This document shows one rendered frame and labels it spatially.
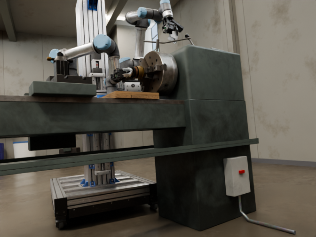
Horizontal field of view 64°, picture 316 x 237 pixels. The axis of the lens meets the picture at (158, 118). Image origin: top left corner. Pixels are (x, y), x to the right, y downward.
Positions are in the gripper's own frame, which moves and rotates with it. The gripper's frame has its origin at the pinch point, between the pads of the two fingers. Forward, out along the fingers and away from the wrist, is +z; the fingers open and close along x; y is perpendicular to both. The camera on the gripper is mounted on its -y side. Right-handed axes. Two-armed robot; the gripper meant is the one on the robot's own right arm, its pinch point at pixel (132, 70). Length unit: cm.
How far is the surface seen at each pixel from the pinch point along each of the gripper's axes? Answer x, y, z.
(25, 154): -67, -13, -675
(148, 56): 12.8, -16.3, -3.6
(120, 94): -19.0, 17.0, 14.8
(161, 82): -8.4, -16.3, 9.0
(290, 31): 111, -334, -59
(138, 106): -25.5, 4.6, 13.4
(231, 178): -77, -58, 25
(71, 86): -17, 46, 20
